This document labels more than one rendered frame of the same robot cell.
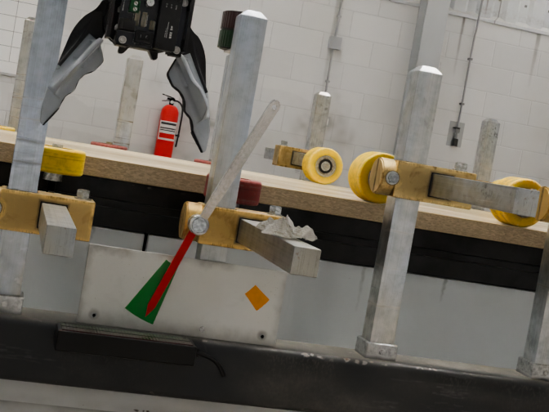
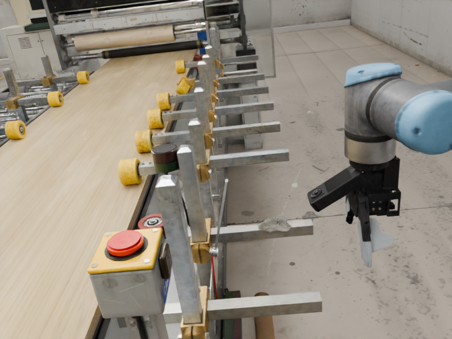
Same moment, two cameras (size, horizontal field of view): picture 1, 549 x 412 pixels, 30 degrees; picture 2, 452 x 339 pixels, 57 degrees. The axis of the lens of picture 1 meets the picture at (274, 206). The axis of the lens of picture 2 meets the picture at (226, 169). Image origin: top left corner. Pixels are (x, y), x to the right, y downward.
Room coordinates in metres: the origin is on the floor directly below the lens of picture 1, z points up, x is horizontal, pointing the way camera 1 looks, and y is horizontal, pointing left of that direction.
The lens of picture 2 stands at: (0.97, 0.89, 1.49)
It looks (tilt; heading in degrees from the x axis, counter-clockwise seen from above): 26 degrees down; 288
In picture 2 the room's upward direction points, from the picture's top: 7 degrees counter-clockwise
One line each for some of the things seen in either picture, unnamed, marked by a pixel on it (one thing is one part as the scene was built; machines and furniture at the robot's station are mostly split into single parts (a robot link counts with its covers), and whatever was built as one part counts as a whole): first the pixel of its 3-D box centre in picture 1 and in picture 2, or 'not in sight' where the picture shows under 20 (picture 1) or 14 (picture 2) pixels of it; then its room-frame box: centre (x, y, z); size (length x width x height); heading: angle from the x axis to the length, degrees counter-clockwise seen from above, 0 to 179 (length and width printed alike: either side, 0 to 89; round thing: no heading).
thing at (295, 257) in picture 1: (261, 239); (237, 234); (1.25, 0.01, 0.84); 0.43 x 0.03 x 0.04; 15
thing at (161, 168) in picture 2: (240, 42); (167, 163); (1.38, 0.08, 1.09); 0.06 x 0.06 x 0.02
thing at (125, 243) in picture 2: not in sight; (126, 245); (1.20, 0.56, 1.22); 0.04 x 0.04 x 0.02
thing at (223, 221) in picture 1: (232, 227); (200, 240); (1.34, 0.05, 0.85); 0.13 x 0.06 x 0.05; 105
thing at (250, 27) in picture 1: (221, 194); (199, 233); (1.33, 0.07, 0.89); 0.03 x 0.03 x 0.48; 15
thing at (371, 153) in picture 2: not in sight; (368, 144); (0.94, 0.14, 1.16); 0.10 x 0.09 x 0.05; 104
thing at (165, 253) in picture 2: not in sight; (165, 260); (1.17, 0.55, 1.20); 0.03 x 0.01 x 0.03; 105
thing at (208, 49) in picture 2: not in sight; (214, 92); (1.65, -1.14, 0.90); 0.03 x 0.03 x 0.48; 15
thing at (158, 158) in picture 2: (243, 24); (165, 153); (1.38, 0.08, 1.11); 0.06 x 0.06 x 0.02
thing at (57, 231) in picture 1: (52, 220); (218, 310); (1.23, 0.26, 0.83); 0.43 x 0.03 x 0.04; 15
